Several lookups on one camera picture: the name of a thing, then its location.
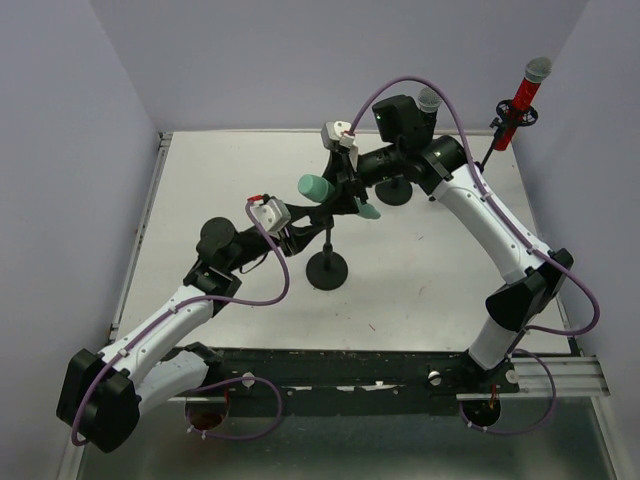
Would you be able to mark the red rhinestone microphone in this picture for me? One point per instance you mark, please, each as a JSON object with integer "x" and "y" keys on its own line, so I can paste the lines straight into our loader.
{"x": 536, "y": 71}

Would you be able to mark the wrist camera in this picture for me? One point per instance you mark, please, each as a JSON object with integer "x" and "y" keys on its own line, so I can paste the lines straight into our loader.
{"x": 273, "y": 215}
{"x": 336, "y": 135}

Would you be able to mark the teal microphone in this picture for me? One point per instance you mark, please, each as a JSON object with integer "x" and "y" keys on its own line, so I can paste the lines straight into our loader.
{"x": 317, "y": 189}

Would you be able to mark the black microphone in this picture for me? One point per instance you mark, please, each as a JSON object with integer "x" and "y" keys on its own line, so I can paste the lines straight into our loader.
{"x": 429, "y": 101}

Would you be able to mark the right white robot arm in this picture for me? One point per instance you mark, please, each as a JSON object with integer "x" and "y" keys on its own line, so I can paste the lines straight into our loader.
{"x": 532, "y": 272}

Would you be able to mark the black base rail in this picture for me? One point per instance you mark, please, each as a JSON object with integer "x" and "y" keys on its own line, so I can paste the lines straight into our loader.
{"x": 328, "y": 383}

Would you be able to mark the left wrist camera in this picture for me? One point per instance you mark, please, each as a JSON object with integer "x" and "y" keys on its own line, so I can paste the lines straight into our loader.
{"x": 273, "y": 215}

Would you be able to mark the black round-base stand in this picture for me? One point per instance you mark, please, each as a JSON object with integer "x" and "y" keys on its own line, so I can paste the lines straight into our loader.
{"x": 394, "y": 192}
{"x": 327, "y": 270}

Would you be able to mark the black tripod shock-mount stand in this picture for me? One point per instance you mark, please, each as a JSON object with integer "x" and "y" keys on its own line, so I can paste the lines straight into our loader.
{"x": 510, "y": 116}

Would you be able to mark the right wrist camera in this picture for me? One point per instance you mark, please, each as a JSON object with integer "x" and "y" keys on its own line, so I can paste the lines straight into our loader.
{"x": 336, "y": 135}

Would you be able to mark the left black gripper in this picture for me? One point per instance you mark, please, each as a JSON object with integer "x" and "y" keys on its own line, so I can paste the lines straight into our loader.
{"x": 291, "y": 239}

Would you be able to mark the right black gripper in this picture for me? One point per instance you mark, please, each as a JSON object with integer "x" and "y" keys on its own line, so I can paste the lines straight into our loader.
{"x": 347, "y": 178}

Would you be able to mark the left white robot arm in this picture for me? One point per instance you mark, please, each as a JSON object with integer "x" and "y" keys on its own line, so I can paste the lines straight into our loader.
{"x": 104, "y": 394}

